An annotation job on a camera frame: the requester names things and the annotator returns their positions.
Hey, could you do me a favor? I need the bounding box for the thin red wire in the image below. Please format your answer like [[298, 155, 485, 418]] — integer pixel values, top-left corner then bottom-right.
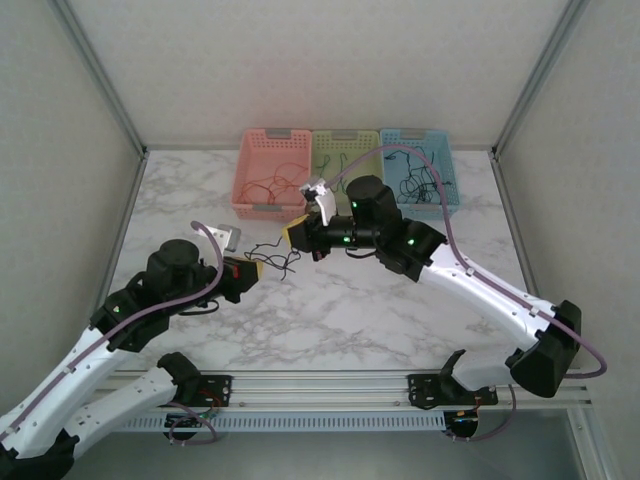
[[237, 172, 307, 205]]

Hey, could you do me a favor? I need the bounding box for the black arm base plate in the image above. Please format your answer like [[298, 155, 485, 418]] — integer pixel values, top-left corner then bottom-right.
[[407, 372, 501, 409], [139, 374, 234, 409]]

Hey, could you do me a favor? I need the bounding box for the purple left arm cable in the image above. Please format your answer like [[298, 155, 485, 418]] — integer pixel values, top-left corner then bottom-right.
[[0, 220, 224, 446]]

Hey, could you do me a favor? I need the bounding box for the aluminium side rail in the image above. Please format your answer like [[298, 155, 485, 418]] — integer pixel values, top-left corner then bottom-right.
[[87, 149, 151, 331], [490, 154, 560, 370]]

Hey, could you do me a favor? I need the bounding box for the thin teal wire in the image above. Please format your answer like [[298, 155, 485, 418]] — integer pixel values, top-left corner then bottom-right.
[[333, 152, 352, 195]]

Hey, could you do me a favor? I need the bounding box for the pink plastic basket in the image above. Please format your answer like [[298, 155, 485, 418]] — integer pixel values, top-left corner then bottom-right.
[[231, 127, 312, 223]]

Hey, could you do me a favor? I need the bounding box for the black control board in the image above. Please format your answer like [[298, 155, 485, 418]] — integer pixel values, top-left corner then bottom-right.
[[442, 408, 482, 441], [163, 409, 221, 432]]

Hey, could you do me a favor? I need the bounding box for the aluminium mounting rail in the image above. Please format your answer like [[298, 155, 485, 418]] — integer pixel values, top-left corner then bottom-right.
[[74, 368, 594, 414]]

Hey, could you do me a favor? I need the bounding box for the aluminium frame post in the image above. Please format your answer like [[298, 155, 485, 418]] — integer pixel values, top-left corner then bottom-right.
[[49, 0, 149, 159], [490, 0, 594, 160]]

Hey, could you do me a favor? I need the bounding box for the white slotted cable duct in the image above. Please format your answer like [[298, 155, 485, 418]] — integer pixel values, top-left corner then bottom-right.
[[119, 410, 449, 432]]

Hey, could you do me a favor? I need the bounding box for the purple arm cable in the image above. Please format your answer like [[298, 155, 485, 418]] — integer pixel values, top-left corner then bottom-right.
[[319, 146, 609, 444], [0, 220, 224, 446]]

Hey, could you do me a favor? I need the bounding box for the green plastic basket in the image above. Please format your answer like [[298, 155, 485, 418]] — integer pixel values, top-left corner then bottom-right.
[[308, 128, 387, 223]]

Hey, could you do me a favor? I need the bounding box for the thin orange wire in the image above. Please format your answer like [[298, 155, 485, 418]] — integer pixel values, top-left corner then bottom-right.
[[249, 160, 309, 199]]

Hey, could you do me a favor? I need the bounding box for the blue plastic basket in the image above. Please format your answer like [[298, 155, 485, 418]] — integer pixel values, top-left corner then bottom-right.
[[378, 126, 461, 221]]

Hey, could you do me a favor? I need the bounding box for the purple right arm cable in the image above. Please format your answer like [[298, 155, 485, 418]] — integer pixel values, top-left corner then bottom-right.
[[319, 146, 609, 444]]

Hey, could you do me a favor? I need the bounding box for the thin black wire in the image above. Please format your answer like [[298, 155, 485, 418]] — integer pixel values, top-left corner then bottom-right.
[[383, 144, 458, 206], [243, 238, 302, 277]]

